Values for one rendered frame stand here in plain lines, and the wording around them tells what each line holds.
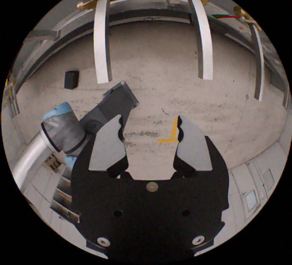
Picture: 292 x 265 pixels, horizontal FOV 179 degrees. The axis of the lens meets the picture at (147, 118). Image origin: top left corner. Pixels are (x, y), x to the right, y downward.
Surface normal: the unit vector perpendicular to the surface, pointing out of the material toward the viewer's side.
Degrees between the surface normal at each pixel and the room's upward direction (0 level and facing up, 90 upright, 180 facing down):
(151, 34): 0
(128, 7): 0
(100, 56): 0
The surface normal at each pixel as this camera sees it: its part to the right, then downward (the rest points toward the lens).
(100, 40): -0.02, 0.49
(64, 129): 0.82, 0.04
